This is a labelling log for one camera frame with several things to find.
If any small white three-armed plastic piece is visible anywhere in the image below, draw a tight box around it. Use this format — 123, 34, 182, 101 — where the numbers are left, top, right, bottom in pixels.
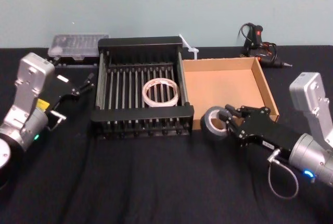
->
178, 34, 200, 60

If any clear plastic case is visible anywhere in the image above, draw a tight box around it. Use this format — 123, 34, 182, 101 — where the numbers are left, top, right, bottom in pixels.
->
47, 33, 110, 62

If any black rack with steel bars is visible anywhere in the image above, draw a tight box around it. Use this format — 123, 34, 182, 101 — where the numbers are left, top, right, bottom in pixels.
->
90, 35, 195, 140

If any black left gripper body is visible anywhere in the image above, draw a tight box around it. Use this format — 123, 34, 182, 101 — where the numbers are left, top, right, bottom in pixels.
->
38, 74, 79, 113

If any silver tape roll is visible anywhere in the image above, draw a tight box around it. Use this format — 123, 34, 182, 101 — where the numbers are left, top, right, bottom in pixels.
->
200, 106, 232, 142

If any white tape roll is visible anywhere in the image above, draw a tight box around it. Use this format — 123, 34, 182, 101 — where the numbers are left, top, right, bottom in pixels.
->
142, 78, 181, 108

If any plain pale wall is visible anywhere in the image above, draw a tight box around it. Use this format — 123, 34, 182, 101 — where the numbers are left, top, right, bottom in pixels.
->
0, 0, 333, 50

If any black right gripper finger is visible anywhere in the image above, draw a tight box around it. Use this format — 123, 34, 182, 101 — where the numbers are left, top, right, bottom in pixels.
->
218, 110, 245, 142
225, 104, 261, 119

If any shallow brown cardboard tray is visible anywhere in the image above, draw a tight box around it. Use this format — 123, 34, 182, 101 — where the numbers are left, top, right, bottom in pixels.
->
182, 56, 280, 131

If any black corded tool red switch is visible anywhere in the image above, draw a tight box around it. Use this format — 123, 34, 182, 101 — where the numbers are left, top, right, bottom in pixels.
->
237, 22, 293, 69

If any black table cloth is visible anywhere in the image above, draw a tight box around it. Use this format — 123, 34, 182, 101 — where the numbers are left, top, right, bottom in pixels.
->
0, 44, 333, 224

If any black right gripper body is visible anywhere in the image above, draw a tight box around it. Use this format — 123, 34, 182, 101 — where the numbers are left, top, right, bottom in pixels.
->
235, 106, 301, 161

